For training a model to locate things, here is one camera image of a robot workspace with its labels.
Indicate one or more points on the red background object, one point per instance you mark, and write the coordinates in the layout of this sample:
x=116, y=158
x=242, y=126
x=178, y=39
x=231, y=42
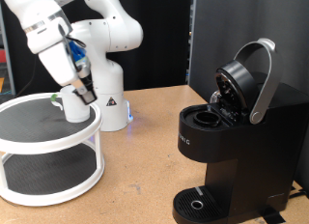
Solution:
x=2, y=55

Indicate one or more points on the black reusable coffee pod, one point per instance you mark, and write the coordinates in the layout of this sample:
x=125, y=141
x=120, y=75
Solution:
x=87, y=97

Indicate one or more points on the grey slanted frame post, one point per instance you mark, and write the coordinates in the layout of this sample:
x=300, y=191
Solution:
x=10, y=68

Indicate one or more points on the white two-tier turntable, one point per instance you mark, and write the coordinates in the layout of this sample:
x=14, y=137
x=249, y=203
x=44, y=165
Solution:
x=48, y=146

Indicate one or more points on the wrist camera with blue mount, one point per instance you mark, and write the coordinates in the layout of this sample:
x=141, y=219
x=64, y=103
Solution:
x=77, y=55

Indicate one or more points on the black Keurig drip tray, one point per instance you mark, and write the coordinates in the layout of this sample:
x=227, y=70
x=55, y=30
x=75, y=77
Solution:
x=186, y=204

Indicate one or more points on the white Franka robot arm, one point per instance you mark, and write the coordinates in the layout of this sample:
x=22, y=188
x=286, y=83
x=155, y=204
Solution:
x=106, y=72

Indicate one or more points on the aluminium frame post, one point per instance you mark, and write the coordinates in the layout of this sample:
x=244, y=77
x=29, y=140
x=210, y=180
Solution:
x=192, y=40

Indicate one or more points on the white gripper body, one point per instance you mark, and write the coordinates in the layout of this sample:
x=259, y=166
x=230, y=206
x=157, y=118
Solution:
x=59, y=64

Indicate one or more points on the black Keurig coffee machine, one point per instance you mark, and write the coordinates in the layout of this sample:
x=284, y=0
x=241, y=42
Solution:
x=251, y=159

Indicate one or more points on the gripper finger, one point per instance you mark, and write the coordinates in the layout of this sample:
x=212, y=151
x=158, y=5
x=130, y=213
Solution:
x=79, y=86
x=89, y=83

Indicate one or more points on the white mug with green tape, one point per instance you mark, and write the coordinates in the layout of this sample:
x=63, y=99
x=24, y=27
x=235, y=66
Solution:
x=72, y=111

